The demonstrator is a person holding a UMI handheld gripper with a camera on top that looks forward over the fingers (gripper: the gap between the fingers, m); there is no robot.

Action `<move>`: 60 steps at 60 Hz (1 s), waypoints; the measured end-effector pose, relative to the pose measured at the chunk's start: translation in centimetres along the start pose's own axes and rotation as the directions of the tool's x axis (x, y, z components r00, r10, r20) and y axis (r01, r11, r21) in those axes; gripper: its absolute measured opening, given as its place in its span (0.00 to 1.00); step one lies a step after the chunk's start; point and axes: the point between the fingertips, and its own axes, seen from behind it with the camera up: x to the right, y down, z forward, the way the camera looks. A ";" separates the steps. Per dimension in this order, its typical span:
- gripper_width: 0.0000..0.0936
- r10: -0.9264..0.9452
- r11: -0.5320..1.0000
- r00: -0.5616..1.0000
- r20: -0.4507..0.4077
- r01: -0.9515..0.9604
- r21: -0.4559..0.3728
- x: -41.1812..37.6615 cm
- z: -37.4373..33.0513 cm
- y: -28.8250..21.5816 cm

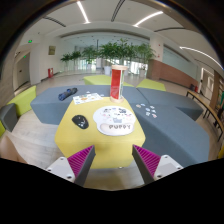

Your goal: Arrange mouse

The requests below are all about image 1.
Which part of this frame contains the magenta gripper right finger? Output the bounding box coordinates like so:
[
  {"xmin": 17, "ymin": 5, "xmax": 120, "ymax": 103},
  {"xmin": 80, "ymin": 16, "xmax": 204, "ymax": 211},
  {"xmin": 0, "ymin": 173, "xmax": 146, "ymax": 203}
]
[{"xmin": 132, "ymin": 145, "xmax": 182, "ymax": 185}]

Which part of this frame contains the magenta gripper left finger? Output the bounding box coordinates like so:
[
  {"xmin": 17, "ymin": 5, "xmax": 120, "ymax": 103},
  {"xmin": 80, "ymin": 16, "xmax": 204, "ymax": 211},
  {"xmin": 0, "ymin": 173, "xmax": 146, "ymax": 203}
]
[{"xmin": 47, "ymin": 145, "xmax": 95, "ymax": 186}]

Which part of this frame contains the black computer mouse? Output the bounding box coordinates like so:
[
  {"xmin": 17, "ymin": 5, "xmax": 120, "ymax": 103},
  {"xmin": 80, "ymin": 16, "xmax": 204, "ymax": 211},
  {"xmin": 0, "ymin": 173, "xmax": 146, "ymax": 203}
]
[{"xmin": 72, "ymin": 115, "xmax": 89, "ymax": 129}]

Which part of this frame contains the white cartoon mouse pad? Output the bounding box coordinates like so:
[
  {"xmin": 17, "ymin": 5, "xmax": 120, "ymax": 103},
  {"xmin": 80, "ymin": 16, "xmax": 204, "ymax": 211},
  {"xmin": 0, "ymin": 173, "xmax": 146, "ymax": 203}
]
[{"xmin": 93, "ymin": 106, "xmax": 136, "ymax": 136}]

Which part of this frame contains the yellow hexagonal ottoman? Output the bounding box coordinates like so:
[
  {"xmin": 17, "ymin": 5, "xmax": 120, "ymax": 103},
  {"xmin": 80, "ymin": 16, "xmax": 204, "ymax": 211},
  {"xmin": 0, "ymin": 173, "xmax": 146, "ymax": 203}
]
[{"xmin": 55, "ymin": 97, "xmax": 146, "ymax": 169}]

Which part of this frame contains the grey modular sofa bench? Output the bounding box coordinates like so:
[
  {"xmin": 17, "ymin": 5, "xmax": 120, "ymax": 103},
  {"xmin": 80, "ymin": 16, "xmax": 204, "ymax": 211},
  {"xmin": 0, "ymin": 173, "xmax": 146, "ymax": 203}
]
[{"xmin": 31, "ymin": 85, "xmax": 209, "ymax": 167}]

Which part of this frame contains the white printed paper sheet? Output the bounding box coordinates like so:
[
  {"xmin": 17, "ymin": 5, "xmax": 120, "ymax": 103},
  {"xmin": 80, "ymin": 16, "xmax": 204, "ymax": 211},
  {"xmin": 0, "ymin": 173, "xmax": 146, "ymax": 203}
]
[{"xmin": 73, "ymin": 93, "xmax": 102, "ymax": 105}]

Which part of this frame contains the green ottoman behind right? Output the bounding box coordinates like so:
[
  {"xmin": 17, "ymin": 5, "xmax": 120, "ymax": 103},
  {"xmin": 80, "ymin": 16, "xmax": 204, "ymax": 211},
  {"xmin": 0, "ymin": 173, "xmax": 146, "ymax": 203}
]
[{"xmin": 137, "ymin": 79, "xmax": 166, "ymax": 91}]

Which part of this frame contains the green ottoman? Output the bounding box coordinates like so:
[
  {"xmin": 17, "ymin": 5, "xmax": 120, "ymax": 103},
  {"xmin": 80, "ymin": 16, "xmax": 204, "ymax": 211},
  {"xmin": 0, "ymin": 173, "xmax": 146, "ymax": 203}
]
[
  {"xmin": 137, "ymin": 79, "xmax": 166, "ymax": 91},
  {"xmin": 82, "ymin": 74, "xmax": 135, "ymax": 88}
]

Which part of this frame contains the lime green side seat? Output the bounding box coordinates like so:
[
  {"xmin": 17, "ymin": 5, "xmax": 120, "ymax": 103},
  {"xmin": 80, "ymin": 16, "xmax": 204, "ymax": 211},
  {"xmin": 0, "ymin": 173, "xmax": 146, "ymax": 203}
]
[{"xmin": 8, "ymin": 86, "xmax": 36, "ymax": 117}]

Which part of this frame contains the grey seat at left edge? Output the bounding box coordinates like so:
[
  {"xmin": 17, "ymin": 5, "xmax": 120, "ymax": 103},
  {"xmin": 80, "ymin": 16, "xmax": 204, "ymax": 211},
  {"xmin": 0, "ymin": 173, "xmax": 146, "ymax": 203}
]
[{"xmin": 0, "ymin": 103, "xmax": 18, "ymax": 132}]

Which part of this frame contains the green ottoman behind left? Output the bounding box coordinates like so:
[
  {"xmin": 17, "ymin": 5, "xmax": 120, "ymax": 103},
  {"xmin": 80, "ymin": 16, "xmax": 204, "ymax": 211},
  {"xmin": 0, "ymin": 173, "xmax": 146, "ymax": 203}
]
[{"xmin": 82, "ymin": 74, "xmax": 135, "ymax": 88}]

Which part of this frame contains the red white cylinder container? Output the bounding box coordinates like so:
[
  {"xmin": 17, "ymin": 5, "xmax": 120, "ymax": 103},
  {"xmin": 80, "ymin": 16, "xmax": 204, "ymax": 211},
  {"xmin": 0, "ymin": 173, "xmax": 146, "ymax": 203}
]
[{"xmin": 110, "ymin": 65, "xmax": 127, "ymax": 103}]

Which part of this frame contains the row of potted plants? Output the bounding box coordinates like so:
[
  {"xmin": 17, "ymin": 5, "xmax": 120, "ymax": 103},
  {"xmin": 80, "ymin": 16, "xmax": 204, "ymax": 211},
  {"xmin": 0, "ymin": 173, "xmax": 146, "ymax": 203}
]
[{"xmin": 61, "ymin": 38, "xmax": 155, "ymax": 70}]

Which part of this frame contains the wooden bench with rail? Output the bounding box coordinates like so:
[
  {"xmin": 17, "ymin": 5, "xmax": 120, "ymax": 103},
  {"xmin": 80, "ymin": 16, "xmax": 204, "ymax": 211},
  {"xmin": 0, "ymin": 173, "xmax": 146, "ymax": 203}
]
[{"xmin": 186, "ymin": 90, "xmax": 224, "ymax": 139}]

